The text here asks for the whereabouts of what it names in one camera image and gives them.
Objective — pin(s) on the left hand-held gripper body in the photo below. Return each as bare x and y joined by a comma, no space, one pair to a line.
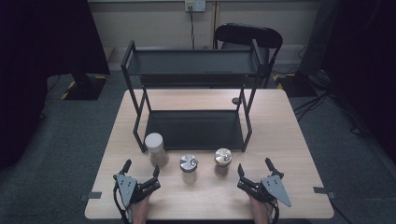
127,186

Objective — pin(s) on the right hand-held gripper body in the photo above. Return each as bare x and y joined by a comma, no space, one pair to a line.
275,188

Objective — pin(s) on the white-lid glass spice jar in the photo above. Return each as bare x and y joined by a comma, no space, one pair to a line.
154,143

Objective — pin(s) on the silver-lid glass spice jar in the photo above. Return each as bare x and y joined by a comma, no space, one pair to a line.
188,162

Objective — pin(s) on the black metal two-tier rack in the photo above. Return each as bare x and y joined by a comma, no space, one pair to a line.
193,127

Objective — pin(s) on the person's right hand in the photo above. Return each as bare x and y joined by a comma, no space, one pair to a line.
261,213

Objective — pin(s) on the person's left hand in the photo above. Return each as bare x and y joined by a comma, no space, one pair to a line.
140,213

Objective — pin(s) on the round dark table grommet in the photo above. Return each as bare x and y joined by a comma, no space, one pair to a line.
235,100

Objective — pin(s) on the black stand with striped base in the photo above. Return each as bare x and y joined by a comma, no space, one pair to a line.
88,90
299,84

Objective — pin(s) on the black chair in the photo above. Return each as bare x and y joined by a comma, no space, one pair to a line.
249,34

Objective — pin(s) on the dark curtain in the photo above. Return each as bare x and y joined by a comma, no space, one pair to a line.
37,46
367,46

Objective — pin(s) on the grey table edge bracket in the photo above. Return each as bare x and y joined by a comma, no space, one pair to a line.
91,195
323,190

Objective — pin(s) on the white wall socket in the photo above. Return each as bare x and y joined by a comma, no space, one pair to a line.
195,5

